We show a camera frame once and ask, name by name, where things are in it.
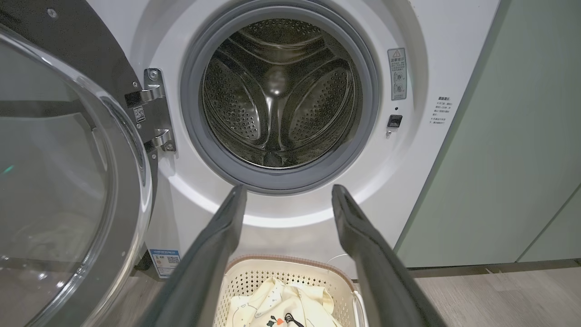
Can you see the grey warning sticker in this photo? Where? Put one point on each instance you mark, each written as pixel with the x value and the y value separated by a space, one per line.
pixel 397 75

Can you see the blue energy label sticker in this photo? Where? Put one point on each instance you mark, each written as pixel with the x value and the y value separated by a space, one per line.
pixel 164 262

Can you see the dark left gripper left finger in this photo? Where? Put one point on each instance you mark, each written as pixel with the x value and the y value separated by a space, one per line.
pixel 204 268

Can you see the round filter cover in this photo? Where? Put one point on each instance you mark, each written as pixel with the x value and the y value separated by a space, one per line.
pixel 342 263

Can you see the white washing machine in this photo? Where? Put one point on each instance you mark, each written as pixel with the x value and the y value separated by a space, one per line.
pixel 390 190

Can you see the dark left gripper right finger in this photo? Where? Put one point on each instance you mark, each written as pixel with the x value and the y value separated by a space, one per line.
pixel 386 281

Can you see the cream printed garment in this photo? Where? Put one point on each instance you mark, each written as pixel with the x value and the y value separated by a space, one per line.
pixel 290 304

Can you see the dark cabinet plinth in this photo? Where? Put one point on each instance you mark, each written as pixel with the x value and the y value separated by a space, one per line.
pixel 499 268

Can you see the metal door hinge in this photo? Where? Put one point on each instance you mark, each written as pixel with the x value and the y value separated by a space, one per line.
pixel 156 104

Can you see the small code sticker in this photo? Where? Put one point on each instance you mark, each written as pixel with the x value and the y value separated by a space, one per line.
pixel 139 114

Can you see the steel washing drum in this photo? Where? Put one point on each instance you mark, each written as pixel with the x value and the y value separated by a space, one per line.
pixel 281 91

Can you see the grey door gasket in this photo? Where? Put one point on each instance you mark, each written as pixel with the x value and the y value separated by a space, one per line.
pixel 190 113

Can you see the black glass washing machine door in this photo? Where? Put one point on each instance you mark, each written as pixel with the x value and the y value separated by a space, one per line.
pixel 54 181

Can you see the cream perforated laundry basket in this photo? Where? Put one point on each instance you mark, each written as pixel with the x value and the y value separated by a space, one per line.
pixel 254 277

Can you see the green cabinet right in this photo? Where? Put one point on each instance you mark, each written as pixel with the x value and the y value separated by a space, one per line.
pixel 499 136

